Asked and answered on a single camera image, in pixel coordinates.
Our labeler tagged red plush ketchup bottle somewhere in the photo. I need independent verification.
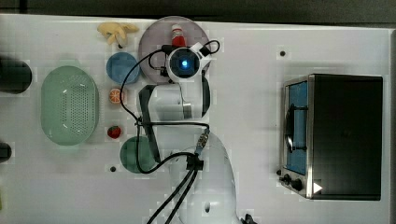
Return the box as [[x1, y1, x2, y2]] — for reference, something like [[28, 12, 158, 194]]
[[172, 23, 187, 48]]

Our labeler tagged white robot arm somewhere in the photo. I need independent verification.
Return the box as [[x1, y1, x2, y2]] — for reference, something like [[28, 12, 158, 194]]
[[139, 43, 242, 224]]

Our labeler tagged round pink plate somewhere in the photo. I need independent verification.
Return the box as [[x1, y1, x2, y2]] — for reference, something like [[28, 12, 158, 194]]
[[138, 16, 209, 84]]

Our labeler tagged plush orange slice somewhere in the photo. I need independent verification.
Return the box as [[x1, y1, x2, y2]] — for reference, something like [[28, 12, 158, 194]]
[[108, 88, 123, 105]]

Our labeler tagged blue bowl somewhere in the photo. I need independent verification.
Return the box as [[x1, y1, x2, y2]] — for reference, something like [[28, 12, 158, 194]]
[[106, 52, 140, 85]]

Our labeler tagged yellow plush banana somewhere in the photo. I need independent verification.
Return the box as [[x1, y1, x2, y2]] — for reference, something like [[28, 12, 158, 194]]
[[97, 22, 139, 49]]

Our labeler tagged green perforated colander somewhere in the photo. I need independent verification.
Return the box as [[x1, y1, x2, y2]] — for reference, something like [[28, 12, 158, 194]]
[[40, 65, 99, 146]]

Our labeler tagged silver black toaster oven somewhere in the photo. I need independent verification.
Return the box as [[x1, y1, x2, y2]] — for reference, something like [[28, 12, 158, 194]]
[[276, 74, 383, 201]]

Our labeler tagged black cylinder upper left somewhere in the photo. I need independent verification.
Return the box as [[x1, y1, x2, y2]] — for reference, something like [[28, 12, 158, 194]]
[[0, 57, 33, 94]]

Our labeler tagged black cylinder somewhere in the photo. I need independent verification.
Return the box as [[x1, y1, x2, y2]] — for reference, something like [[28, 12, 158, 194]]
[[0, 143, 12, 162], [0, 57, 33, 94]]

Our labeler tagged black cylinder lower left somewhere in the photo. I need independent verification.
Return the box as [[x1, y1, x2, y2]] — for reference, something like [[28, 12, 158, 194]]
[[0, 143, 12, 162]]

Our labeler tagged green cup with handle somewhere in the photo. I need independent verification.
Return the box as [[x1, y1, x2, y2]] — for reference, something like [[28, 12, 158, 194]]
[[120, 136, 156, 174]]

